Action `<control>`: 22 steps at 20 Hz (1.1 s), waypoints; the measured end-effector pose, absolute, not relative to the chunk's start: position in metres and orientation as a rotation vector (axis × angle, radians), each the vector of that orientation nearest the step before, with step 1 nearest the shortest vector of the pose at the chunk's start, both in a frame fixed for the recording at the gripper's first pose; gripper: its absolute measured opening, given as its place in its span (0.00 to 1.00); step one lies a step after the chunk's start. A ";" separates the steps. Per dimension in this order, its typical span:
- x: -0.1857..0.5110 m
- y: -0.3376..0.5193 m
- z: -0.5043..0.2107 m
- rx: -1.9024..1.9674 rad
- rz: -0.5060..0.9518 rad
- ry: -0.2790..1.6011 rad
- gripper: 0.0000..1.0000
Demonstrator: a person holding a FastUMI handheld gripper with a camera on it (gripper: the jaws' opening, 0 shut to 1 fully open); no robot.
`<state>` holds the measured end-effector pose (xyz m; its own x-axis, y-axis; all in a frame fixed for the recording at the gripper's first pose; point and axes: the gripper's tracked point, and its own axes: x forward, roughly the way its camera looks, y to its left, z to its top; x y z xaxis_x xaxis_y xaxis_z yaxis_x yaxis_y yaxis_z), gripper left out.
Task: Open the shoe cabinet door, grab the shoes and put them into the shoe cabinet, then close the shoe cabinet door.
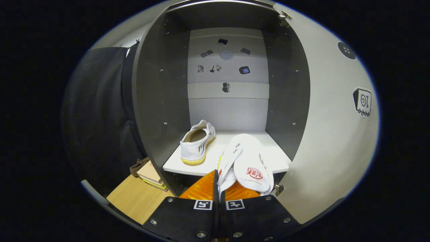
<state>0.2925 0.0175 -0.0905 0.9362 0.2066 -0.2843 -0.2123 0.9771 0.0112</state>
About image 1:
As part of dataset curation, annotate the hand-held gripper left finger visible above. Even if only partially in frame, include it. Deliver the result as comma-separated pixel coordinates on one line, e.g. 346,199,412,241
143,170,220,241

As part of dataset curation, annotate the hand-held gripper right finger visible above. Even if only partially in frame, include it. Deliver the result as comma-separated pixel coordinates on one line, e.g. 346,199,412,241
219,189,301,241

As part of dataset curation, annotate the white shoe red insole label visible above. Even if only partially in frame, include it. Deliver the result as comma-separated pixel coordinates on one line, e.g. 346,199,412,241
217,133,274,202

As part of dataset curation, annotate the white shoe yellow sole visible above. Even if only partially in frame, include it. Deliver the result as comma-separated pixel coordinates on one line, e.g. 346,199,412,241
180,120,216,166

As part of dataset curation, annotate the beige shoe cabinet door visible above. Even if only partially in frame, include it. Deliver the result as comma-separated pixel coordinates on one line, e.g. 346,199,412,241
274,3,380,225

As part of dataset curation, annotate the grey shoe cabinet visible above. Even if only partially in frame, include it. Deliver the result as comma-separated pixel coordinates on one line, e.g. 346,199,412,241
132,0,311,197

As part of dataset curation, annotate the yellow edged book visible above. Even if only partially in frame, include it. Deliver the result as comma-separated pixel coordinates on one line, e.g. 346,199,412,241
141,177,168,192

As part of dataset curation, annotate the beige cover book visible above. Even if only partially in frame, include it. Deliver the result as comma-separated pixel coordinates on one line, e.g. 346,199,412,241
137,161,163,185

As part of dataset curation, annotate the dark brown object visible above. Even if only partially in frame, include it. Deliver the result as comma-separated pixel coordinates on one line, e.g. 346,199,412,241
130,157,151,177

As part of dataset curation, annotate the black backdrop cloth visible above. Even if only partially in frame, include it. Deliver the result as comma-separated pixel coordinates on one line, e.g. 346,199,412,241
61,40,148,199

